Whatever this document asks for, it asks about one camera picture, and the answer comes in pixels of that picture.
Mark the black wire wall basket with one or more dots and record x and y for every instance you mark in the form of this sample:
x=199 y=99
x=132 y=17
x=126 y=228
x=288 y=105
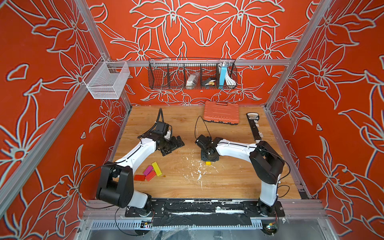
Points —
x=172 y=73

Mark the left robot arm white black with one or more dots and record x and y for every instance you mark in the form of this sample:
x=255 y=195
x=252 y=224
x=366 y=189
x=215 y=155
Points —
x=116 y=184

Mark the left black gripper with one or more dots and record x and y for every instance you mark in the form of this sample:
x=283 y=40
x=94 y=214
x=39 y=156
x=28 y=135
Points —
x=174 y=145

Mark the light blue box in basket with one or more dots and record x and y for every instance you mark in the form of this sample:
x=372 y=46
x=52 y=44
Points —
x=222 y=78

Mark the silver bag in basket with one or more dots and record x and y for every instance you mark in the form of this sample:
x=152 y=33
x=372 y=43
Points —
x=192 y=81

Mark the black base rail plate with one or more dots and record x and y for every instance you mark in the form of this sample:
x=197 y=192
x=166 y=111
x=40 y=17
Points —
x=212 y=214

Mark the black box in basket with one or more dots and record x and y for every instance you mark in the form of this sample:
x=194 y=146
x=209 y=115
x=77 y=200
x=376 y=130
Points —
x=209 y=82

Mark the red plastic tool case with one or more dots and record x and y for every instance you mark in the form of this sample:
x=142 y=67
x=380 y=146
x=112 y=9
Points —
x=226 y=113

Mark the yellow long block front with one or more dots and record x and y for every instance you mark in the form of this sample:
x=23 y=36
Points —
x=157 y=169

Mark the red flat block front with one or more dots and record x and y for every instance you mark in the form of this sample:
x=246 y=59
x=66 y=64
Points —
x=140 y=178

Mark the white wire basket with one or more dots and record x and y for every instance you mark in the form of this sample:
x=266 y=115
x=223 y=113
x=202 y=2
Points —
x=107 y=80

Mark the black strip tool with white end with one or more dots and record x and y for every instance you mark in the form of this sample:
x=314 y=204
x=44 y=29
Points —
x=253 y=119

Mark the magenta block front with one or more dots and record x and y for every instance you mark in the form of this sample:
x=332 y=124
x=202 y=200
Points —
x=148 y=170

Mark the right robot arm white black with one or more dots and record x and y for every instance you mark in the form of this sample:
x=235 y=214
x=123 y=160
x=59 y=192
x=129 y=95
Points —
x=266 y=162

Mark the red long block front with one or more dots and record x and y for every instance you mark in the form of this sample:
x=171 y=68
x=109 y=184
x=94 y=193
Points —
x=150 y=175

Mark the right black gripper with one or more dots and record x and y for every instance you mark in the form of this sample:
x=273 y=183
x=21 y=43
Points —
x=203 y=159

